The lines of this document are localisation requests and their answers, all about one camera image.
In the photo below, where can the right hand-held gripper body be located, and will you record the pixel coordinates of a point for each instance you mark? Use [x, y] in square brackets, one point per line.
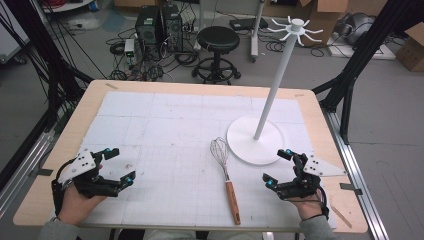
[305, 180]

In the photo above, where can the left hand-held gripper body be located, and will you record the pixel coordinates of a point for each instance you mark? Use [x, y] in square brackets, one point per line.
[78, 165]

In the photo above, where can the white hook stand rack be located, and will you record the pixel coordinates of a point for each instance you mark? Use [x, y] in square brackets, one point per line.
[255, 148]

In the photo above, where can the person's right hand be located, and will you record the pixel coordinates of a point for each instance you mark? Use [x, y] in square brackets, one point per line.
[310, 208]

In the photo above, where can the person's left hand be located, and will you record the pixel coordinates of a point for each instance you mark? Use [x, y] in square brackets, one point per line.
[78, 208]

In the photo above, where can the black table clamp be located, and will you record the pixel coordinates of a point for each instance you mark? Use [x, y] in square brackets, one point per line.
[43, 172]
[350, 188]

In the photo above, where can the thin wooden strip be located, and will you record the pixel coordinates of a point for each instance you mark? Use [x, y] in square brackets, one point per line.
[341, 216]

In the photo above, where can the white grid mat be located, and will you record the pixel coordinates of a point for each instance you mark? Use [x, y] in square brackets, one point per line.
[166, 133]

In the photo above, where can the small silver box device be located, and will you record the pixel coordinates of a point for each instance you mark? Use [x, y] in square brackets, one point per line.
[129, 48]

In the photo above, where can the white metal floor stand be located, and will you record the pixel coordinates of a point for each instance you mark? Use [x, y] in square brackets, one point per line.
[256, 30]

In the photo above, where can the black computer tower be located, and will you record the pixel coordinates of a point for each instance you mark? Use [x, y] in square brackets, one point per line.
[172, 28]
[148, 30]

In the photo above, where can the black round stool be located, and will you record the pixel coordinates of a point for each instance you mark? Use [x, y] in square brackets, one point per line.
[218, 40]

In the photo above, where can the flat black device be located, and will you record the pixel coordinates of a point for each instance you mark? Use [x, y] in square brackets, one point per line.
[248, 23]

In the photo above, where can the open cardboard box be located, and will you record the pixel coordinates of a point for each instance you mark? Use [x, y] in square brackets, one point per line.
[328, 20]

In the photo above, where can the grey rounded appliance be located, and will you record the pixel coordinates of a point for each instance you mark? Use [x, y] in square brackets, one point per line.
[358, 26]

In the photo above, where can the aluminium rail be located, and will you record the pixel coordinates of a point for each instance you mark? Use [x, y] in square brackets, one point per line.
[23, 166]
[353, 166]

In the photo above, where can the black metal frame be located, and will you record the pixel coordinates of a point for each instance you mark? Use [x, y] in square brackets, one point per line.
[353, 63]
[50, 66]

